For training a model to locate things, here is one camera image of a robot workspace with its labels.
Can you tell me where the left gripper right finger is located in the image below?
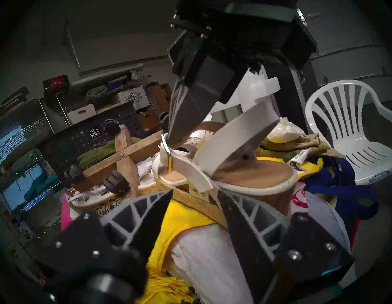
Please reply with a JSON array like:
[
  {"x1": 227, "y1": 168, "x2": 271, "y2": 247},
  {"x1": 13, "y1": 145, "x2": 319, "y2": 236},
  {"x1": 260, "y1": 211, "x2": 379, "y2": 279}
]
[{"x1": 217, "y1": 190, "x2": 291, "y2": 304}]

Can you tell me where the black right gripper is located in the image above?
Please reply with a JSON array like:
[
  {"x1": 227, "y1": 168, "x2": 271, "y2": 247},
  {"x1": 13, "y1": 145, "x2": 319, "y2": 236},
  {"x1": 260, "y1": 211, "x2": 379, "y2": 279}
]
[{"x1": 166, "y1": 0, "x2": 318, "y2": 145}]

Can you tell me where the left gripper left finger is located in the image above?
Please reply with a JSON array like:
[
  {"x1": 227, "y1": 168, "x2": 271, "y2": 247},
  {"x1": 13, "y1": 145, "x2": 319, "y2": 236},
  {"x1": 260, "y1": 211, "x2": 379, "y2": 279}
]
[{"x1": 100, "y1": 189, "x2": 173, "y2": 263}]

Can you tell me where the open brown cardboard box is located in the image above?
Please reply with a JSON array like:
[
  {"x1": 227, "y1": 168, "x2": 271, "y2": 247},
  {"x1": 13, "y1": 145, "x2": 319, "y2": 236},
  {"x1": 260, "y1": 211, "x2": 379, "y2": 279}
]
[{"x1": 147, "y1": 83, "x2": 172, "y2": 112}]

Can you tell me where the yellow terry towel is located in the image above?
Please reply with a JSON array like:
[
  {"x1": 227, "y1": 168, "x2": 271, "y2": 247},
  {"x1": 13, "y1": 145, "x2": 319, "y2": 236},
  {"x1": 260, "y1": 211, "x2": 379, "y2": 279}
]
[{"x1": 147, "y1": 147, "x2": 323, "y2": 270}]

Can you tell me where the white printed round tote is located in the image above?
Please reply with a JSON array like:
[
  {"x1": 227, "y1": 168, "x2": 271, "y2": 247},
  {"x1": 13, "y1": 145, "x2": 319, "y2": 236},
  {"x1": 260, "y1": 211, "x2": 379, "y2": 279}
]
[{"x1": 67, "y1": 153, "x2": 160, "y2": 215}]

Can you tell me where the white red-logo plastic bag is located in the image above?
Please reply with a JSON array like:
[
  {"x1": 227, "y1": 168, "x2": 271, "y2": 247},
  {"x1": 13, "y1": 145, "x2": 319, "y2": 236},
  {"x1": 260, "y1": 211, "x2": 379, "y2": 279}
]
[{"x1": 167, "y1": 181, "x2": 351, "y2": 304}]

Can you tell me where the small white Gildan carton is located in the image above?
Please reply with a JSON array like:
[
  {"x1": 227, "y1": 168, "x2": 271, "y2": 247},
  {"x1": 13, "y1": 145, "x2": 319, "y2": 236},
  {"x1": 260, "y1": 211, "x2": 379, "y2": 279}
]
[{"x1": 118, "y1": 87, "x2": 150, "y2": 111}]

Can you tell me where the wooden cross caster dolly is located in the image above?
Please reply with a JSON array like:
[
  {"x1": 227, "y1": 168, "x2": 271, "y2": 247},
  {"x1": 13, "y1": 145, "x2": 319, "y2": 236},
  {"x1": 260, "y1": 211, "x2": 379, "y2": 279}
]
[{"x1": 64, "y1": 124, "x2": 163, "y2": 200}]

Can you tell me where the pink pillow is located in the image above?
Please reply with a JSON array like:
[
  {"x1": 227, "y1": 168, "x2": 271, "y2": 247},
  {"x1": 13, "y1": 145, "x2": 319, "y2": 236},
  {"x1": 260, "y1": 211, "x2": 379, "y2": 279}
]
[{"x1": 61, "y1": 195, "x2": 74, "y2": 230}]

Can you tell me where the white foam packing block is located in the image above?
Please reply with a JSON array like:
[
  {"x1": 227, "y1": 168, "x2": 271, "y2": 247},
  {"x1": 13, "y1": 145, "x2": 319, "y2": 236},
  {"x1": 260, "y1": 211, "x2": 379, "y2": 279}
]
[{"x1": 208, "y1": 70, "x2": 281, "y2": 123}]

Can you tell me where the green knit glove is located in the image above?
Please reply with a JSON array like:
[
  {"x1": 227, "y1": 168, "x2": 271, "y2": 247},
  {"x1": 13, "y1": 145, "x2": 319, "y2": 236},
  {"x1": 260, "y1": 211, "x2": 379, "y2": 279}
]
[{"x1": 77, "y1": 138, "x2": 143, "y2": 169}]

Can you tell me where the blue fabric bag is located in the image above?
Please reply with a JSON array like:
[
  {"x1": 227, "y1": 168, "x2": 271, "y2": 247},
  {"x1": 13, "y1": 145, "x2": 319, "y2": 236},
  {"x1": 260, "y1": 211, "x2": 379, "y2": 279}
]
[{"x1": 303, "y1": 156, "x2": 379, "y2": 219}]

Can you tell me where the white crumpled cloth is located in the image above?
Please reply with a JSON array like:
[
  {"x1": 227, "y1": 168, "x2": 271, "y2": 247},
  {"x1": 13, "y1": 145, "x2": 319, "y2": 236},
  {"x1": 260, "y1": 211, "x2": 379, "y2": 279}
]
[{"x1": 268, "y1": 118, "x2": 307, "y2": 144}]

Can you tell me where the white storage box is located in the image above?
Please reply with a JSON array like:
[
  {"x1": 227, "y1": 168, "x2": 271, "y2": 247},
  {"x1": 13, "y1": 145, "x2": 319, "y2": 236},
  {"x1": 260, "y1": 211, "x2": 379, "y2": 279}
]
[{"x1": 67, "y1": 104, "x2": 97, "y2": 124}]

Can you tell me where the black flight case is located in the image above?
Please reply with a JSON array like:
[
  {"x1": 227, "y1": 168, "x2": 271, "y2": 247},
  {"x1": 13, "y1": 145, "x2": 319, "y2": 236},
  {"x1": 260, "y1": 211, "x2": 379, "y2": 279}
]
[{"x1": 263, "y1": 58, "x2": 320, "y2": 129}]

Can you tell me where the teal cushion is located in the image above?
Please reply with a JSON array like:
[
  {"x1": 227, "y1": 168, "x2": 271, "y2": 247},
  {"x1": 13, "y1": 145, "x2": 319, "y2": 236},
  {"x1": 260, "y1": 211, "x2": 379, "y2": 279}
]
[{"x1": 24, "y1": 173, "x2": 58, "y2": 200}]

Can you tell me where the black mesh basket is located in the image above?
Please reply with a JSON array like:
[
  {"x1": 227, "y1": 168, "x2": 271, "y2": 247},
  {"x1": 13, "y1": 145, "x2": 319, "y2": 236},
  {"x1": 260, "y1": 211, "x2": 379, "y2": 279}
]
[{"x1": 37, "y1": 103, "x2": 147, "y2": 178}]

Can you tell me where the beige green-tipped work glove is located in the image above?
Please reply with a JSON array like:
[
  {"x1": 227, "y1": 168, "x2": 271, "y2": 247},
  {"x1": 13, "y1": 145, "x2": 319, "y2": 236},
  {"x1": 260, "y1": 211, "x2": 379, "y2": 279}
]
[{"x1": 260, "y1": 133, "x2": 345, "y2": 161}]

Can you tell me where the window with blinds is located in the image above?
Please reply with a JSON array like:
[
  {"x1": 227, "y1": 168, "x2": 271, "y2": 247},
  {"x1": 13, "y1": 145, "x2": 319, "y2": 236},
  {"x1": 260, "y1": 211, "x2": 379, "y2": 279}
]
[{"x1": 0, "y1": 123, "x2": 43, "y2": 212}]

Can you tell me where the white plastic chair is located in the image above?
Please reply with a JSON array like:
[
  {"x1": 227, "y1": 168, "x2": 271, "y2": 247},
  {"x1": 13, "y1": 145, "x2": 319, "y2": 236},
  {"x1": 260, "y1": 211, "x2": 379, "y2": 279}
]
[{"x1": 305, "y1": 80, "x2": 392, "y2": 186}]

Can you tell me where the red snowman box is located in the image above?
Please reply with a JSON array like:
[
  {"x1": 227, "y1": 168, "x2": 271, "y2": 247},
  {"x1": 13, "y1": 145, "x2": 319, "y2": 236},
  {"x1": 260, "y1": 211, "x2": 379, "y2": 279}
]
[{"x1": 43, "y1": 75, "x2": 70, "y2": 92}]

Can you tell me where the chrome wire shelving rack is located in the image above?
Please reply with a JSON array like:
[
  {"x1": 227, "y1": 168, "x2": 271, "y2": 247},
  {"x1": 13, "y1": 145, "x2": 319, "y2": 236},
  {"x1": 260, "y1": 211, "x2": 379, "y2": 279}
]
[{"x1": 0, "y1": 98, "x2": 62, "y2": 239}]

